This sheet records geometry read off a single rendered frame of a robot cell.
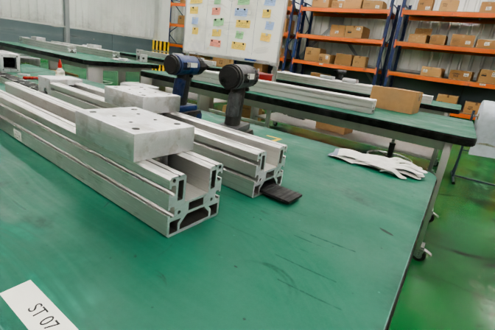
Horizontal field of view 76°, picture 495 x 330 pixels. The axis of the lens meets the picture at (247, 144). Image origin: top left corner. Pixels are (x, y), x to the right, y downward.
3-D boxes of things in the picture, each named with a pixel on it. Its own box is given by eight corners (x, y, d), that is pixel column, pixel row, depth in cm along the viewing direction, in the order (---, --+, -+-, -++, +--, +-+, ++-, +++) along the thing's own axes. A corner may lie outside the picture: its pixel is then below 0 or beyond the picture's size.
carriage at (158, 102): (104, 112, 81) (104, 85, 79) (141, 110, 90) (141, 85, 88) (141, 126, 72) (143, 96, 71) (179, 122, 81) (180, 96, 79)
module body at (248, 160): (51, 109, 101) (50, 82, 99) (82, 107, 109) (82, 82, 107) (251, 198, 56) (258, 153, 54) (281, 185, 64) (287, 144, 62)
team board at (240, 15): (166, 121, 443) (175, -33, 391) (191, 118, 483) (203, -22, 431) (255, 149, 365) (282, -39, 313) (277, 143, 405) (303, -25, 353)
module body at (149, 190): (-25, 113, 86) (-29, 81, 84) (18, 110, 94) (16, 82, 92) (166, 239, 42) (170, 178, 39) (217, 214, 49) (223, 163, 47)
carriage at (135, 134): (75, 149, 52) (74, 109, 51) (134, 141, 61) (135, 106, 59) (132, 181, 43) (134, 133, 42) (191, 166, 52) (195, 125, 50)
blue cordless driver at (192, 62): (156, 124, 99) (160, 52, 93) (195, 118, 116) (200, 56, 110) (175, 130, 96) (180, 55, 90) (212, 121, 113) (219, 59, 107)
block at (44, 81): (31, 104, 104) (29, 74, 102) (70, 102, 114) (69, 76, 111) (43, 110, 99) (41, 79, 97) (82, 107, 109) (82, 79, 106)
